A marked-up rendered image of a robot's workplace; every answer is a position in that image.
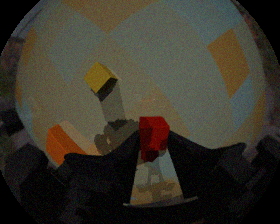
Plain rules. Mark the yellow cube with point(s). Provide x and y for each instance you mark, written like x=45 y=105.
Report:
x=99 y=78

